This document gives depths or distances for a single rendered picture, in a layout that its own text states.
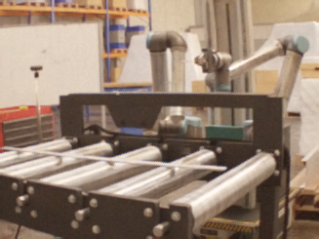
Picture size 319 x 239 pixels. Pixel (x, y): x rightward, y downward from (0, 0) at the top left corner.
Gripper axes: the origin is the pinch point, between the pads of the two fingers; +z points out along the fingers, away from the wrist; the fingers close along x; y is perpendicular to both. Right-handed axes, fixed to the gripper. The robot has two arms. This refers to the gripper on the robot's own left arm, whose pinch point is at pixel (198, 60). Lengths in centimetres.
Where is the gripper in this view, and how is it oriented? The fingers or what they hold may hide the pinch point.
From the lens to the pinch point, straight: 243.3
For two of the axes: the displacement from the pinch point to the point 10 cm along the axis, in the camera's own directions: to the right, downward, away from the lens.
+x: 0.4, 9.9, 1.1
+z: -5.4, 1.2, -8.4
